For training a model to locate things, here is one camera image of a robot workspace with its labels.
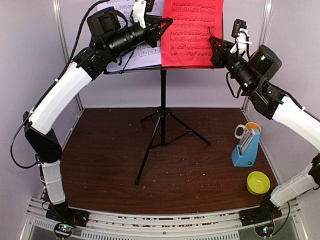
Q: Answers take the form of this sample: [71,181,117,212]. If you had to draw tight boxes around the lavender sheet music page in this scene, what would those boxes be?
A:
[97,0,162,73]

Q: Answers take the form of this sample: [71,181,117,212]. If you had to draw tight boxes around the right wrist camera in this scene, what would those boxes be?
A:
[229,18,253,55]

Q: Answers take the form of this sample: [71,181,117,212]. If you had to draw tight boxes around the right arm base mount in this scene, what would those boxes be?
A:
[239,206,282,238]

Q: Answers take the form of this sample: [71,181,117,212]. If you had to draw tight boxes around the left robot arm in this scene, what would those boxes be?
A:
[19,0,173,222]

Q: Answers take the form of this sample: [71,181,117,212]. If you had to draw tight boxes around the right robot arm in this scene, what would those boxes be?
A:
[209,36,320,221]

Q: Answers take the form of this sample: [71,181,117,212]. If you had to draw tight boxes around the blue metronome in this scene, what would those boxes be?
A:
[231,128,260,168]

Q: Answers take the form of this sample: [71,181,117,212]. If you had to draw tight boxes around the black music stand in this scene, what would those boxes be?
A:
[102,0,225,186]

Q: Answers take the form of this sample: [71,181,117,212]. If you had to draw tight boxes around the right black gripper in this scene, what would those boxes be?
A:
[208,35,258,92]

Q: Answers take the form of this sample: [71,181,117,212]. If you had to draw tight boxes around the red sheet music page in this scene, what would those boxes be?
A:
[160,0,224,69]

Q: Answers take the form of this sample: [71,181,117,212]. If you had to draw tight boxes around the front aluminium rail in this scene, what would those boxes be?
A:
[26,197,301,240]

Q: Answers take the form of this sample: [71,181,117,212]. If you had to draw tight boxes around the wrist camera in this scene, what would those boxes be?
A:
[129,0,155,29]
[229,18,253,55]

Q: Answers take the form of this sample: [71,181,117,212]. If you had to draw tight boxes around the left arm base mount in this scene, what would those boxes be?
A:
[45,206,90,239]

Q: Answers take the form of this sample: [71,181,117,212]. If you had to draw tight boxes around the right aluminium frame post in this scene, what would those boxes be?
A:
[243,0,273,110]

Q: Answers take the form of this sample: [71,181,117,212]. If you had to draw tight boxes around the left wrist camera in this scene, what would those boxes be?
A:
[129,0,155,29]

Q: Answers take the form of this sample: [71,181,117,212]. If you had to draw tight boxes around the yellow-green bowl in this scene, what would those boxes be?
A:
[246,171,271,196]

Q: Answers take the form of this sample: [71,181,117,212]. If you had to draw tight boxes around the white mug orange inside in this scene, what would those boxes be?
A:
[234,122,262,140]

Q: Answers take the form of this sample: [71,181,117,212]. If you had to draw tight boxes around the aluminium frame post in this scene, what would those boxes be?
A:
[51,0,84,112]
[243,0,273,110]

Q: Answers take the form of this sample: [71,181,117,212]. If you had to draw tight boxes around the left aluminium frame post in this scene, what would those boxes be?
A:
[51,0,84,112]

